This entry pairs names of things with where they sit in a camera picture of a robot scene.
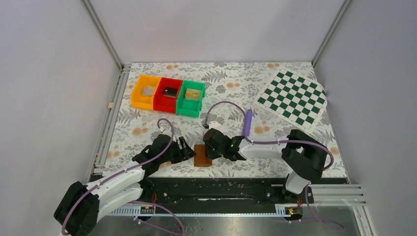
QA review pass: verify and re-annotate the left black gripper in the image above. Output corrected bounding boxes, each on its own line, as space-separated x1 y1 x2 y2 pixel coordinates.
159 136 196 164

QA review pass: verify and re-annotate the brown leather card holder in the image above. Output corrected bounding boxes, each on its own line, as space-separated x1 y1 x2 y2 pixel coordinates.
194 144 212 167

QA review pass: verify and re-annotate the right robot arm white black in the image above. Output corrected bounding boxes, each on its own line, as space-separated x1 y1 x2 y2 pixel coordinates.
203 128 334 203

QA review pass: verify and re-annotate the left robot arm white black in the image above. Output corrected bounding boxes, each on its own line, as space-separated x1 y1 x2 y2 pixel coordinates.
53 134 196 236

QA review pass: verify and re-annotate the gold card in green bin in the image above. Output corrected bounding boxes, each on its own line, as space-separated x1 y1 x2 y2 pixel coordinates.
184 88 202 101

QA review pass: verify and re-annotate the black card in red bin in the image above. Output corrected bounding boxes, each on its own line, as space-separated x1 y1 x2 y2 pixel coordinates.
163 87 178 98

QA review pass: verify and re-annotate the grey card in yellow bin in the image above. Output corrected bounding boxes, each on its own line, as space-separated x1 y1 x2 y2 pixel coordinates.
142 86 155 96

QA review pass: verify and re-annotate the green plastic bin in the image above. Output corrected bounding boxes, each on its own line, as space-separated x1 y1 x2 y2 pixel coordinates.
176 80 206 117

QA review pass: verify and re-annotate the red plastic bin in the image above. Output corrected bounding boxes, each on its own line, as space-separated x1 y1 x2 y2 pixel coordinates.
153 77 183 114

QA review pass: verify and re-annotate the floral table mat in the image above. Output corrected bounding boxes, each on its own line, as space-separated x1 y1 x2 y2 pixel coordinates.
101 62 348 178

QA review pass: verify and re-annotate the yellow plastic bin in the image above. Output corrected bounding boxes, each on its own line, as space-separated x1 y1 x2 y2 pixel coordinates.
131 75 161 110

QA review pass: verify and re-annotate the green white checkered board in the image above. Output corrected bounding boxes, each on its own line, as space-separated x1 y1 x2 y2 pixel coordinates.
254 67 328 132

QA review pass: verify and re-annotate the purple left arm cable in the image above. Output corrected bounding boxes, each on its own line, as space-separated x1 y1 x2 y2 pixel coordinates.
61 118 176 236

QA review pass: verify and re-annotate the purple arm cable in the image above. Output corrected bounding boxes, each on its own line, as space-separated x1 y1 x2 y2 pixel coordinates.
203 100 347 233
61 118 176 236

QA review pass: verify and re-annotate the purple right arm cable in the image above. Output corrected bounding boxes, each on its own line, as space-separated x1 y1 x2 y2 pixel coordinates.
203 100 347 233

